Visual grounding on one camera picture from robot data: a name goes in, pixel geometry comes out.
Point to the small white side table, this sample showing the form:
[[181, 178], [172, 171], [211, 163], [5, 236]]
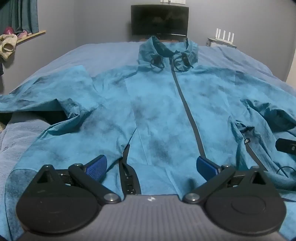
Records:
[[219, 44]]

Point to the wooden window sill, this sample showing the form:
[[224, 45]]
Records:
[[32, 35]]

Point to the teal zip jacket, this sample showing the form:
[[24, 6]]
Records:
[[157, 104]]

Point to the dark pink round object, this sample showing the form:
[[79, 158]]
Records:
[[9, 30]]

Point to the teal curtain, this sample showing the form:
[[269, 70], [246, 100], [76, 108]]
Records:
[[20, 14]]

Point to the blue fleece blanket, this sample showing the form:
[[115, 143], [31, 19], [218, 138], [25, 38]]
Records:
[[104, 58]]

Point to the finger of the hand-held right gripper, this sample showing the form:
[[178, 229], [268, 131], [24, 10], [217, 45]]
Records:
[[286, 145]]

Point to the black monitor screen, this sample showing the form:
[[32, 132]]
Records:
[[159, 20]]

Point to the light pink object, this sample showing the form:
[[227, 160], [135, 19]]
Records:
[[23, 34]]

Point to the beige knitted cloth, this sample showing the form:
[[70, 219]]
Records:
[[8, 46]]

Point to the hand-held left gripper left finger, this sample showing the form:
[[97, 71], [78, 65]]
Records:
[[97, 165]]

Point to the dark hanging cloth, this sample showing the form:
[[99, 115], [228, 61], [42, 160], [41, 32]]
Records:
[[1, 68]]

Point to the white router with antennas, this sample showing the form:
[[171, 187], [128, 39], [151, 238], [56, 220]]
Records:
[[224, 37]]

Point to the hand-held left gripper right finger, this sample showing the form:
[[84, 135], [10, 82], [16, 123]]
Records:
[[207, 165]]

